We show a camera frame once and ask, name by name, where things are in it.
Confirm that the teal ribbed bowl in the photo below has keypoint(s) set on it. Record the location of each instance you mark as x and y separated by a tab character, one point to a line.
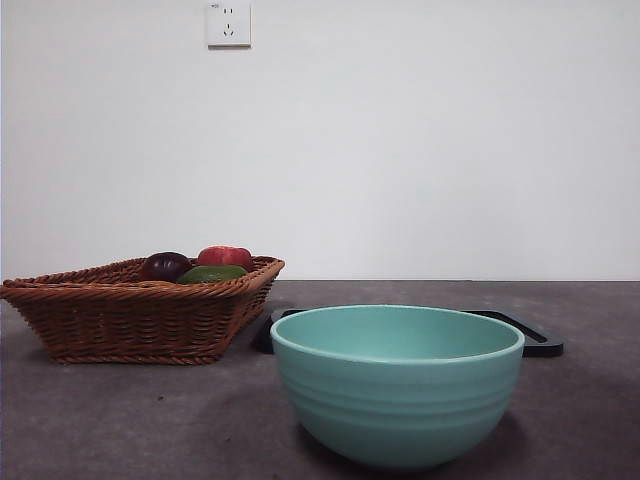
400	410

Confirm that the red apple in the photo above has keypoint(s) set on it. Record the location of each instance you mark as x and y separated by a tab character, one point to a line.
225	256

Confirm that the green avocado-like fruit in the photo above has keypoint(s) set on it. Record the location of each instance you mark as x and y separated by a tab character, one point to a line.
212	275

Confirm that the dark purple round fruit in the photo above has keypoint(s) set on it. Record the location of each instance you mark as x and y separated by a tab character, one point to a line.
162	265

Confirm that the brown wicker basket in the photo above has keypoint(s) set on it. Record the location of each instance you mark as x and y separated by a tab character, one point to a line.
125	325

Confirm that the black rectangular tray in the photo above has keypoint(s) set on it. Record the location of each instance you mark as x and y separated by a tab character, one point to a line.
542	345

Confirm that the white wall socket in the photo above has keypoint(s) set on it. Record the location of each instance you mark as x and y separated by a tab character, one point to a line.
229	25

